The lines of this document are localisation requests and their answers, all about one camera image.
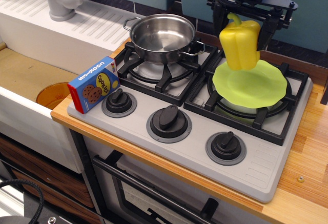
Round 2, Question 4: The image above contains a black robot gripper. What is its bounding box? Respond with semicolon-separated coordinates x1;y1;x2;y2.
207;0;298;51

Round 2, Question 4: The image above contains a yellow toy bell pepper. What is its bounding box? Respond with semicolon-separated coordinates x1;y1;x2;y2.
219;13;260;71

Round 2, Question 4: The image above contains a light green plate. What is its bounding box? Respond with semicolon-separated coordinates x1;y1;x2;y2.
212;60;288;109

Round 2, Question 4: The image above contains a stainless steel pot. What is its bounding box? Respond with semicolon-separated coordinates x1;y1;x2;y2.
123;14;206;65

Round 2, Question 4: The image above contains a right black stove knob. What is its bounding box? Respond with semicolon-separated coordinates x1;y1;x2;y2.
206;131;247;166

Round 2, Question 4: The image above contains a black stove knob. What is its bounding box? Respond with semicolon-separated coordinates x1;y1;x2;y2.
206;131;247;166
101;88;137;118
146;105;192;144

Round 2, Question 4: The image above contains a middle black stove knob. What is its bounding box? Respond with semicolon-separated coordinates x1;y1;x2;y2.
146;105;192;144

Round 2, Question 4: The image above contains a grey toy stove top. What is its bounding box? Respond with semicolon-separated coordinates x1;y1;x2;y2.
67;84;298;202

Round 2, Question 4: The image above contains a left black stove knob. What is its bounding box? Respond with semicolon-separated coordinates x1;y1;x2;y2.
101;88;137;118

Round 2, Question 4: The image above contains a left black burner grate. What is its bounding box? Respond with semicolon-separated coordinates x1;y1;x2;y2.
115;41;219;106

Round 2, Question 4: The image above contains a black burner grate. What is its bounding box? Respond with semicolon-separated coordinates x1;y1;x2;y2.
183;51;312;146
115;41;219;106

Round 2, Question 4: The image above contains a right black burner grate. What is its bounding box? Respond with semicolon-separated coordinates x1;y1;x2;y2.
183;51;312;146

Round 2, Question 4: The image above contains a blue cookie box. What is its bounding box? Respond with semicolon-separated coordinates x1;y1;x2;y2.
68;56;120;114

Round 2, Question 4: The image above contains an orange plastic bowl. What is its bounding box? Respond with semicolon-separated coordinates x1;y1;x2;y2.
36;82;70;110

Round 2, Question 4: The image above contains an oven door window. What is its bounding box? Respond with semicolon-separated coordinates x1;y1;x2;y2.
112;177;197;223

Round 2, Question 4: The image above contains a white toy sink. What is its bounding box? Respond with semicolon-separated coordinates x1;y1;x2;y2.
1;0;133;173

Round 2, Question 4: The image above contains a brown wooden drawer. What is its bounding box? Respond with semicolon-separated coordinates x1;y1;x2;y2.
1;134;101;223

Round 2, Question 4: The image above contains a black oven door handle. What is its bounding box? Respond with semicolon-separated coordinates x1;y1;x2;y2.
92;151;219;223

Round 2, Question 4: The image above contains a black braided cable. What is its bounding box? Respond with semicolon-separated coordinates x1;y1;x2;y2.
0;179;45;224

